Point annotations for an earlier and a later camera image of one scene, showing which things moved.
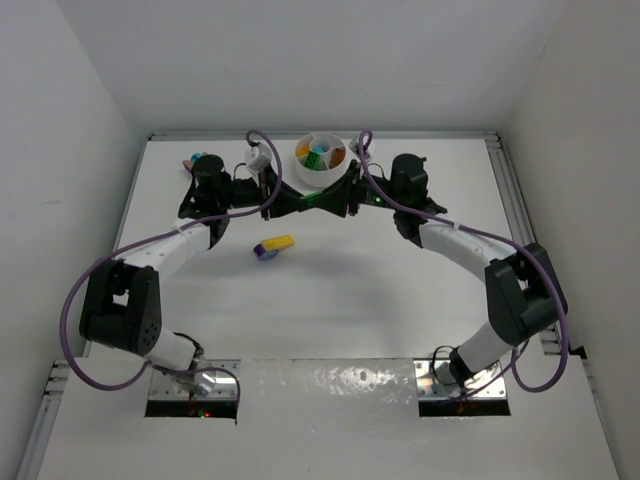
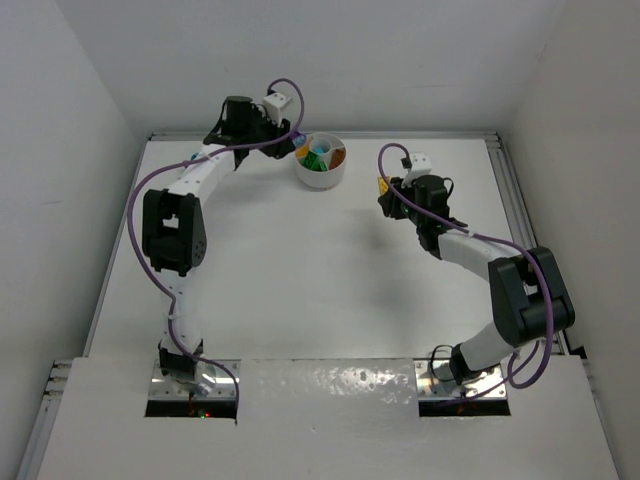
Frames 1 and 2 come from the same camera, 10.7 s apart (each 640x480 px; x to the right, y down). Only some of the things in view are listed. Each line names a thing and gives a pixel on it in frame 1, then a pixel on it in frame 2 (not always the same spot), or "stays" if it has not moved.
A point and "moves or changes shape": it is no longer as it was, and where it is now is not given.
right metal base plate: x=435 y=380 stays
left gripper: x=267 y=195 -> x=279 y=140
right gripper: x=351 y=190 -> x=391 y=201
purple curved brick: x=261 y=253 -> x=298 y=138
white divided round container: x=320 y=159 stays
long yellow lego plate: x=278 y=242 moves or changes shape
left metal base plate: x=209 y=379 stays
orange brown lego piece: x=337 y=157 stays
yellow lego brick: x=302 y=151 stays
